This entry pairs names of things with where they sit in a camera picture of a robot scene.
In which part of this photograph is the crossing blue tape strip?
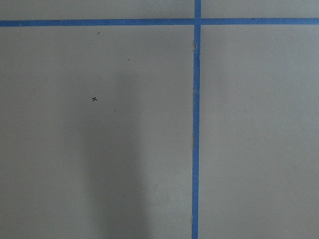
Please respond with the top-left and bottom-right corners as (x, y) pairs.
(0, 17), (319, 27)

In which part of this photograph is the long blue tape strip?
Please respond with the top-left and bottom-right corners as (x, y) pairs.
(191, 0), (201, 239)

